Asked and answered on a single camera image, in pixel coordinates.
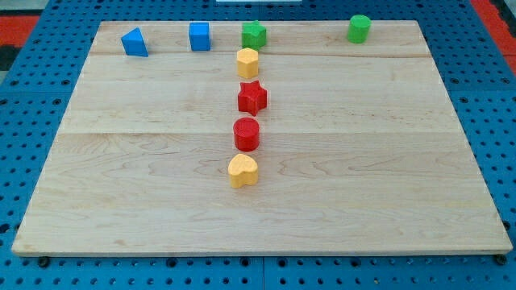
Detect yellow hexagon block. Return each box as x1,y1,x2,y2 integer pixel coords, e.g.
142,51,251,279
236,48,259,79

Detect green cylinder block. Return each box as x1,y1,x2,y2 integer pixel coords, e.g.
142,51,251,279
347,14,372,44

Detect blue cube block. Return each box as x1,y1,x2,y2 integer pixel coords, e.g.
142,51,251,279
189,22,211,52

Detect blue triangle block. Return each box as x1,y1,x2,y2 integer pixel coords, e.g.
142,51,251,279
121,27,148,57

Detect green star block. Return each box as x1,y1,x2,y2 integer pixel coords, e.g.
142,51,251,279
241,20,267,51

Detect wooden board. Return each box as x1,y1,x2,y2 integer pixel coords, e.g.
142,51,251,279
12,21,513,257

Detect red star block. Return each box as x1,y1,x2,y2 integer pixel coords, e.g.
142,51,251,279
237,81,268,116

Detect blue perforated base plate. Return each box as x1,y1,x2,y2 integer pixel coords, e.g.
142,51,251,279
1,1,515,289

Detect yellow heart block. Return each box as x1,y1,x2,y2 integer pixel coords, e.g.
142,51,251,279
227,154,259,189

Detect red cylinder block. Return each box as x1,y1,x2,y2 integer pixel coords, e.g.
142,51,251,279
233,118,260,151

